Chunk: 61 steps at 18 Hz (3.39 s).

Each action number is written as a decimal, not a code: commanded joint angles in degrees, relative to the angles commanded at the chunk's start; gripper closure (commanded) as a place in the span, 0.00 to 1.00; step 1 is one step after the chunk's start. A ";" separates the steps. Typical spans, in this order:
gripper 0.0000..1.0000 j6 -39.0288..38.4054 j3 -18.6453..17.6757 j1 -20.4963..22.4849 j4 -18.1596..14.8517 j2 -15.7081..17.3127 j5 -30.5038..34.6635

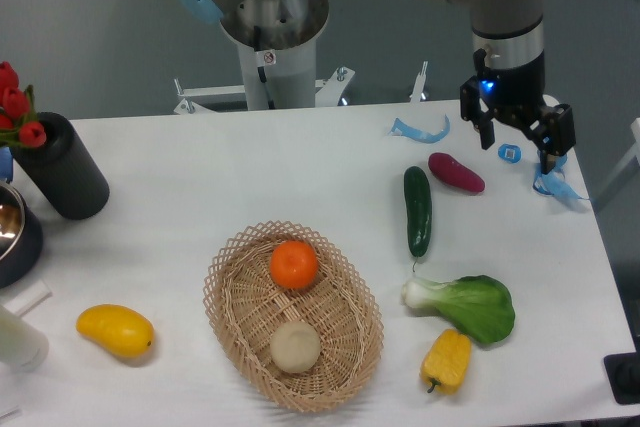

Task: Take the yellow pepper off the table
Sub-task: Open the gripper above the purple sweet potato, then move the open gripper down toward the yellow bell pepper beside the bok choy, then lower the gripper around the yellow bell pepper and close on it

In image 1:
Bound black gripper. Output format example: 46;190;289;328
460;48;574;172

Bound yellow bell pepper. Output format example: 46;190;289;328
419;329;472;395

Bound blue tape scrap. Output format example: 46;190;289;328
532;155;589;202

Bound purple sweet potato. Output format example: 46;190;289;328
428;152;485;194

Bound blue tape strip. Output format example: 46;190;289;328
388;116;450;144

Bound dark green cucumber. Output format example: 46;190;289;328
403;166;433;259

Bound green bok choy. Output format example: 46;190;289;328
401;275;516;345

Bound orange fruit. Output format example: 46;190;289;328
269;240;319;289

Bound black device at edge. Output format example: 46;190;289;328
603;352;639;405

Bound woven wicker basket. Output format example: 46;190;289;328
203;221;384;413

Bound beige steamed bun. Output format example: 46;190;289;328
270;321;321;374

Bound yellow mango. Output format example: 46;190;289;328
76;304;155;358

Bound black cylindrical vase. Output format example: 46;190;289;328
11;112;110;220

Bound red artificial tulips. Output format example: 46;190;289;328
1;61;47;149

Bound dark metal bowl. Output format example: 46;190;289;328
1;181;44;288

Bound white flat card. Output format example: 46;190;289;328
1;280;52;317

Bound white cylindrical bottle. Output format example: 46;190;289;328
1;306;49;371

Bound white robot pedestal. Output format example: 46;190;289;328
221;0;329;111

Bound white metal base frame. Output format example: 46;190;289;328
173;60;430;115

